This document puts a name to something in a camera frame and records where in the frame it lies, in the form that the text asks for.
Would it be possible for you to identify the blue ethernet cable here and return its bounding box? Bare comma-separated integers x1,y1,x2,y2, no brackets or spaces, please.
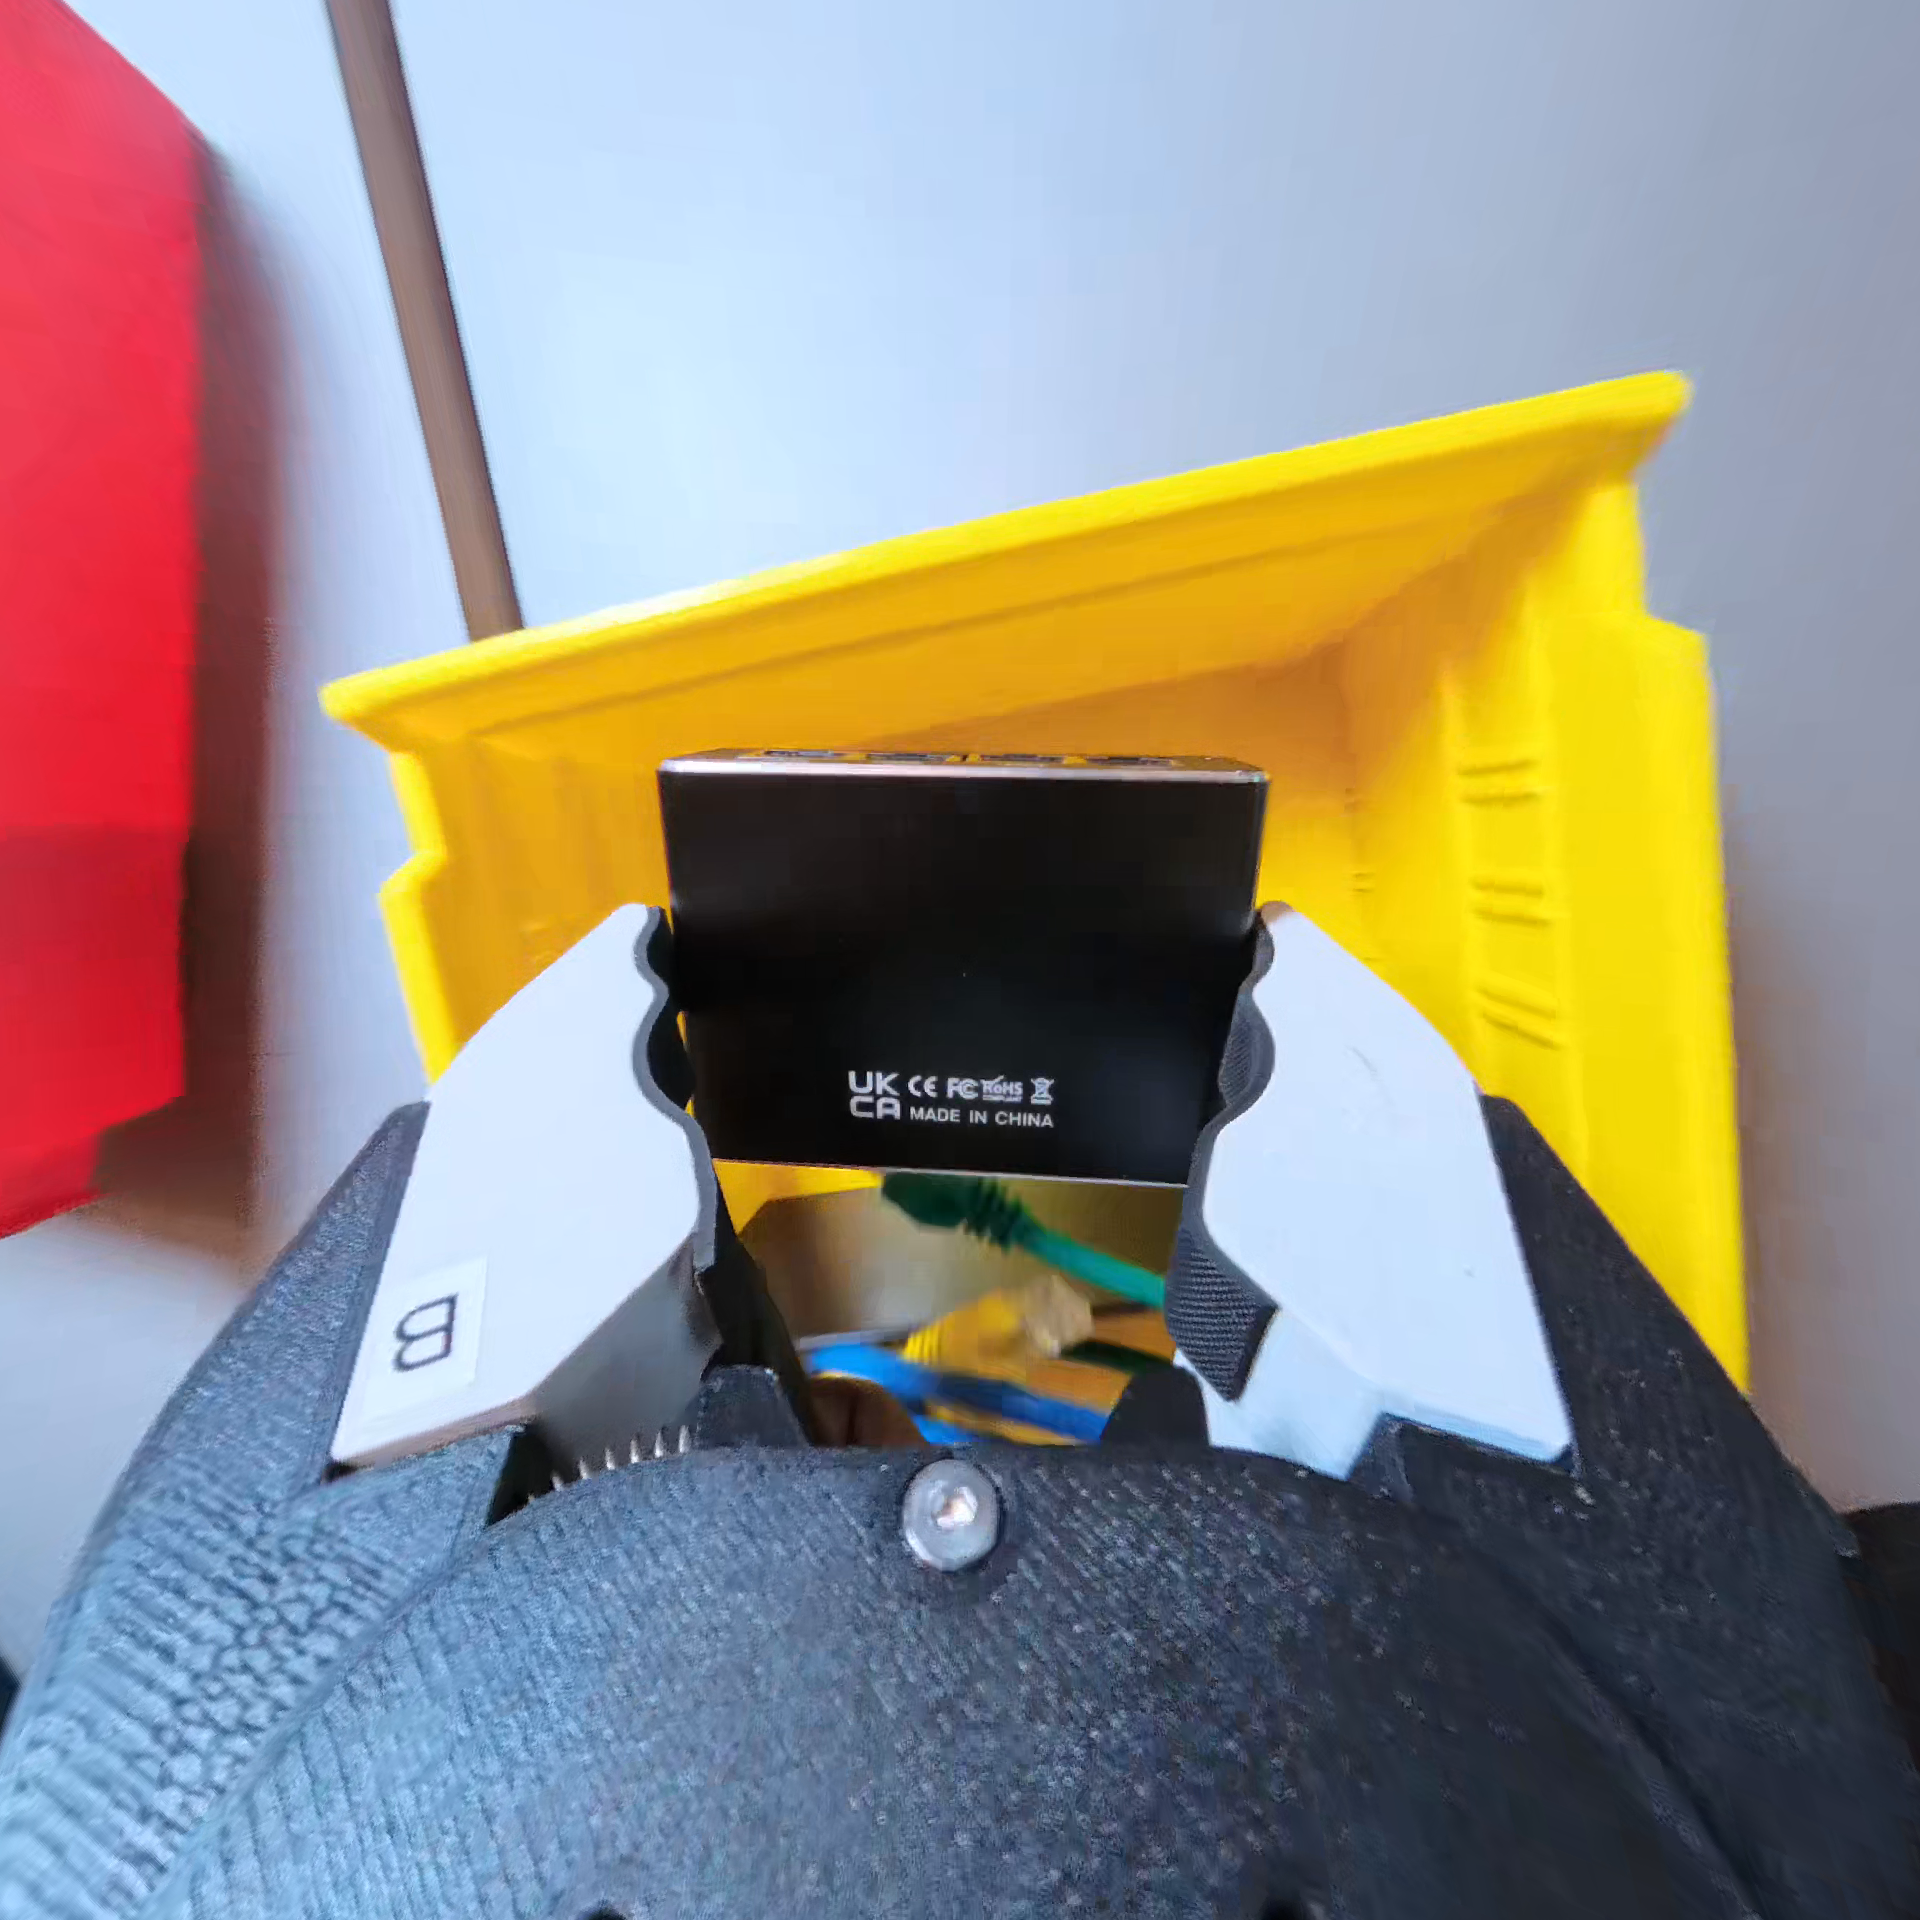
803,1341,1113,1449

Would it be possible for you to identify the yellow plastic bin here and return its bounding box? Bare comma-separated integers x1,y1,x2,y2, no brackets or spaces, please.
321,371,1754,1397

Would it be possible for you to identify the black ethernet splitter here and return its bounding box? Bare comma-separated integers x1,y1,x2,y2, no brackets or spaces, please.
657,749,1270,1187

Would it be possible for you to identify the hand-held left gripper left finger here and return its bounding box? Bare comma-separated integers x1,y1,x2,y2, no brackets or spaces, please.
328,903,722,1481

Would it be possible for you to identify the red plastic bin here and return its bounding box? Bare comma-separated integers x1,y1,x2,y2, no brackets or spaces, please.
0,0,208,1239

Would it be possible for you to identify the yellow ethernet cable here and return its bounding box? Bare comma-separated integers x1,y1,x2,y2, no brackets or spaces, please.
902,1283,1097,1366

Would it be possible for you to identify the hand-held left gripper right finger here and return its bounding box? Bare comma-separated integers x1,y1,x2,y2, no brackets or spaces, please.
1169,901,1576,1479

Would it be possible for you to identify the green ethernet cable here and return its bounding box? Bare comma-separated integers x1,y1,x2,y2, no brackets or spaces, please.
878,1172,1172,1310

